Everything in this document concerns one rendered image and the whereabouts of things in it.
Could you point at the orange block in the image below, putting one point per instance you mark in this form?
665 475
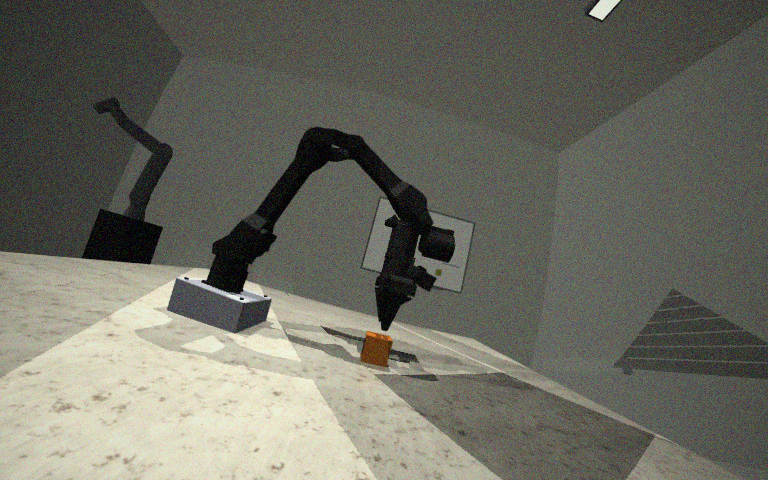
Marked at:
376 349

